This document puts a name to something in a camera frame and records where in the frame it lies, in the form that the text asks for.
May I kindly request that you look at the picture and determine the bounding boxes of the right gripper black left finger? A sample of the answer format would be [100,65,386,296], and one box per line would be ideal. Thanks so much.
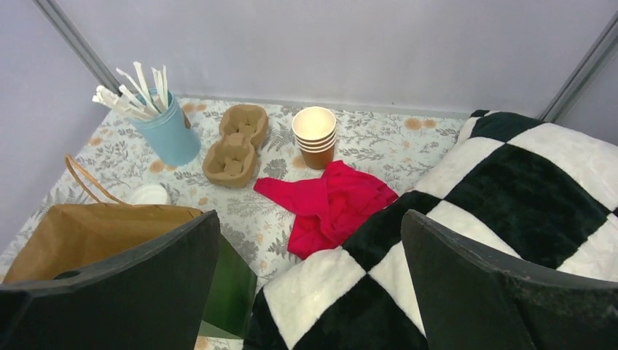
[1,211,221,349]

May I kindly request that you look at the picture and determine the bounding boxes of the red cloth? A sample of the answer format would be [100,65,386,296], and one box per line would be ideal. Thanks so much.
[254,160,399,260]

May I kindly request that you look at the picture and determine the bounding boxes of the stack of brown paper cups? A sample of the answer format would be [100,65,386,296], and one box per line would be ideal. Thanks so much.
[292,106,337,170]

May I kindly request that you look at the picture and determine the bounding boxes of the black white checkered blanket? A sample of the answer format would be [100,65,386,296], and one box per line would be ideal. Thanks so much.
[243,110,617,349]

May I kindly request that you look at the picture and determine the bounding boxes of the light blue straw cup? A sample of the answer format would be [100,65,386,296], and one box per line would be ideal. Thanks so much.
[130,92,201,166]

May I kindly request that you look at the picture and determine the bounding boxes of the floral table mat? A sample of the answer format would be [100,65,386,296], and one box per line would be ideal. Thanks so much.
[1,98,464,292]

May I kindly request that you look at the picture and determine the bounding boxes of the white plastic cup lid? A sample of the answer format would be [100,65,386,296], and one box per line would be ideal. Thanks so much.
[127,184,172,205]

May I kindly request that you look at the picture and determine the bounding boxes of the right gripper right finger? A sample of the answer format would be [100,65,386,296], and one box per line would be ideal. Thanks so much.
[401,210,617,349]

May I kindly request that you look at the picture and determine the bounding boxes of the brown cardboard cup carrier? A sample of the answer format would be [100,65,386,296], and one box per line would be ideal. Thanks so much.
[202,104,269,189]

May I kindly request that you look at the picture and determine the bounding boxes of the green brown paper bag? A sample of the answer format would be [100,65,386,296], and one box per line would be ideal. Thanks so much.
[2,154,259,340]

